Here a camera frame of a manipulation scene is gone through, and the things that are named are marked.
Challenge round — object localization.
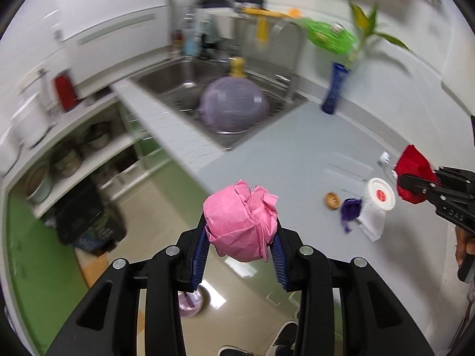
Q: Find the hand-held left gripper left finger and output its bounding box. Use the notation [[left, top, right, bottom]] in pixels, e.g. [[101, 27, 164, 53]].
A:
[[45, 225, 210, 356]]

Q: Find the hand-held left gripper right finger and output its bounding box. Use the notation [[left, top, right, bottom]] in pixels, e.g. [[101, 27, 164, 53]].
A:
[[269, 225, 435, 356]]

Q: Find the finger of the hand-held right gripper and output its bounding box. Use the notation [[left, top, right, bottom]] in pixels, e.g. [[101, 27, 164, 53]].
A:
[[433, 167, 475, 186], [398, 174, 441, 198]]

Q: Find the red paper ball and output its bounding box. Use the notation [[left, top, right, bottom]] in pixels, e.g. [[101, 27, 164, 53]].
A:
[[394, 144, 436, 205]]

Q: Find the clear plastic bottle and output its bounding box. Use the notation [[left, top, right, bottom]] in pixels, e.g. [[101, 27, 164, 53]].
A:
[[376, 151, 399, 182]]

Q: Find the pink waste bin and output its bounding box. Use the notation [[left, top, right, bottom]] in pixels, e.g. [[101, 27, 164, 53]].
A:
[[178, 287, 204, 317]]

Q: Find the pink paper ball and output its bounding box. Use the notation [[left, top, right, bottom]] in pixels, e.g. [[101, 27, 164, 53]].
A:
[[203, 180, 280, 263]]

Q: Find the black trash bin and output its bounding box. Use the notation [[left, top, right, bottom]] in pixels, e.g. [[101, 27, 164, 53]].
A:
[[56, 183, 127, 256]]

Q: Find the person's right hand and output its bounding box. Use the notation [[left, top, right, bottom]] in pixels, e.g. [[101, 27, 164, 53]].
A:
[[455, 226, 475, 268]]

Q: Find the white tub with red label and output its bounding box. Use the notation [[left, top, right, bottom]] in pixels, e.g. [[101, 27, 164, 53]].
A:
[[358, 177, 396, 242]]

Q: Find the purple crumpled paper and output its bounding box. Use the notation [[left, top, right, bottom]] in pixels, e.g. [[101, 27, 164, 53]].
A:
[[339, 197, 362, 234]]

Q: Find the person's right shoe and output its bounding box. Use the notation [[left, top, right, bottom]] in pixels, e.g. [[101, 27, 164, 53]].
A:
[[274, 322, 299, 356]]

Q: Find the person's shoe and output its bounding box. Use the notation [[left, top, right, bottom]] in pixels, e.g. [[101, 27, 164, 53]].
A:
[[274, 322, 299, 356], [219, 346, 257, 356]]

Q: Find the person's left shoe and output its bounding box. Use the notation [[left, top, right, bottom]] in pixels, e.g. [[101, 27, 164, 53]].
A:
[[219, 346, 257, 356]]

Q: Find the orange floor mat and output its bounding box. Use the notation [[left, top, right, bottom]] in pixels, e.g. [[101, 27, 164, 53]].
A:
[[80, 256, 114, 288]]

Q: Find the blue vase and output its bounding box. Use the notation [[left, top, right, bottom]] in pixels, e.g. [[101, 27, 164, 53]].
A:
[[321, 62, 351, 115]]

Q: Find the white open shelf unit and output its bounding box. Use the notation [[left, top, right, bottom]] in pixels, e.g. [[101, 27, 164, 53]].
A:
[[0, 93, 164, 219]]

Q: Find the purple plastic bowl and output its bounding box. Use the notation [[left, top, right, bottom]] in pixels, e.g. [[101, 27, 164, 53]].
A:
[[199, 77, 270, 133]]

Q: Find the steel pot with lid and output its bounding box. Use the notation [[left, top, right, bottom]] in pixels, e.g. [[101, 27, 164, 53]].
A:
[[87, 124, 112, 151]]

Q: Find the green leafy plant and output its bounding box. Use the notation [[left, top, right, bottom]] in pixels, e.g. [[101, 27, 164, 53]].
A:
[[347, 0, 414, 71]]

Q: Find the green mesh bag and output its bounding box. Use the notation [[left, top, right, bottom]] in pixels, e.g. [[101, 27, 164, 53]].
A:
[[302, 18, 357, 54]]

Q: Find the steel faucet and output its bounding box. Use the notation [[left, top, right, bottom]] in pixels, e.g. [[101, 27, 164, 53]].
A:
[[269, 20, 307, 101]]

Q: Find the pale blue basin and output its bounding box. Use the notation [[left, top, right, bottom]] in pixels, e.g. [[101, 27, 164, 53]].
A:
[[26, 167, 53, 203]]

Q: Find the steel kitchen sink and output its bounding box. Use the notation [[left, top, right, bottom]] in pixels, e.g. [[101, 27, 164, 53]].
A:
[[130, 57, 308, 151]]

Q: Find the yellow brown bottle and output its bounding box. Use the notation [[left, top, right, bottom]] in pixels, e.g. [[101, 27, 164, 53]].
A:
[[229, 57, 247, 79]]

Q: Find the red box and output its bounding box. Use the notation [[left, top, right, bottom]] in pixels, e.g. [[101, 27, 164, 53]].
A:
[[55, 74, 77, 112]]

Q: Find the light blue bottle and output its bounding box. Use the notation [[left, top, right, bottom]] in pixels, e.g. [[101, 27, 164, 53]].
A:
[[183, 31, 199, 57]]

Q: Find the yellow plastic hanger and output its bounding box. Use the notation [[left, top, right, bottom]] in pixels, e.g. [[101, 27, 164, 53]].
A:
[[241, 7, 290, 43]]

